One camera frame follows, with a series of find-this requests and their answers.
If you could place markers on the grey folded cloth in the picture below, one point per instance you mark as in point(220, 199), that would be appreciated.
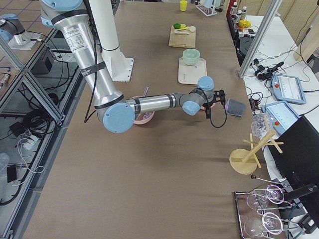
point(235, 108)

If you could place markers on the wine glass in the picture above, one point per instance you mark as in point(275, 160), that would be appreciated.
point(260, 198)
point(269, 223)

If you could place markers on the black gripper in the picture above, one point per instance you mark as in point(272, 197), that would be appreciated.
point(207, 108)

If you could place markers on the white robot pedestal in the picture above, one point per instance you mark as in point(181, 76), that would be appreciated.
point(119, 66)

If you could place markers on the wooden cup tree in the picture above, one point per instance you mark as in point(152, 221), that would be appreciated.
point(245, 161)

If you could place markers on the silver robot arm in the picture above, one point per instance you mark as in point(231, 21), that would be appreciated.
point(88, 27)

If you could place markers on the wire glass rack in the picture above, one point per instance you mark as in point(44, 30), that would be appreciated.
point(244, 213)

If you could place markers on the clear plastic bag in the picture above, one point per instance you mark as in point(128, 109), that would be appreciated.
point(260, 125)

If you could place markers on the white dish rack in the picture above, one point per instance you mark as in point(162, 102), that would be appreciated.
point(209, 7)

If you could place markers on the purple cloth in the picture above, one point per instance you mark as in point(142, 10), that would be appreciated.
point(225, 106)

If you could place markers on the aluminium frame post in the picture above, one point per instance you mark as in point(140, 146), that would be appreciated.
point(262, 30)

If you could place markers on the wooden cutting board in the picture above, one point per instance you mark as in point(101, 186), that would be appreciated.
point(182, 41)

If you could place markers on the black monitor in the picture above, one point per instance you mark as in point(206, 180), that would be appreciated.
point(299, 160)

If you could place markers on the green bowl stack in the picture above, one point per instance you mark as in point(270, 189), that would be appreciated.
point(190, 56)

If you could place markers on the teach pendant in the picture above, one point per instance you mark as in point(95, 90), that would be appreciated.
point(283, 116)
point(288, 88)

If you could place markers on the yellow plastic spoon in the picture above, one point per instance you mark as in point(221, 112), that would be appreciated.
point(183, 29)

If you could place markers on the lower teach pendant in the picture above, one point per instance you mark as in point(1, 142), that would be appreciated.
point(283, 116)

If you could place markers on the yellow toy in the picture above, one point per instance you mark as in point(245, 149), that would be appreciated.
point(244, 23)

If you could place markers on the upper teach pendant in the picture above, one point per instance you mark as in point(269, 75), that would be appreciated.
point(288, 88)

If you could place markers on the cream rabbit tray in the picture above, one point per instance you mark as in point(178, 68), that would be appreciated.
point(191, 74)

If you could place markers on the upper wine glass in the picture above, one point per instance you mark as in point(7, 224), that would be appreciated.
point(260, 198)

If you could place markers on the lower wine glass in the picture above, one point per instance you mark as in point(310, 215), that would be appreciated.
point(269, 223)

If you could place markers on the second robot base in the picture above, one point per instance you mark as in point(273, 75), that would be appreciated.
point(14, 34)

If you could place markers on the pink bowl with ice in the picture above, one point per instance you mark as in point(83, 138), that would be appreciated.
point(143, 118)

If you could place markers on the yellow cup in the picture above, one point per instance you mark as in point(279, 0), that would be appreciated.
point(183, 5)

